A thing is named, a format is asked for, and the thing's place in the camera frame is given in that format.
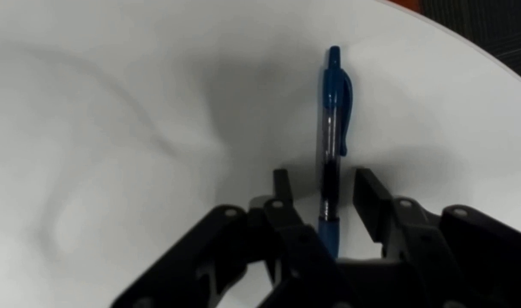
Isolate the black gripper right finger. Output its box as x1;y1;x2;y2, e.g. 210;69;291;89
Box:
351;168;521;308

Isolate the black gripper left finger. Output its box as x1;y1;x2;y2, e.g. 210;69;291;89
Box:
109;170;353;308

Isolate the blue ballpoint pen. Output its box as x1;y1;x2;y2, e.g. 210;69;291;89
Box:
318;46;353;258

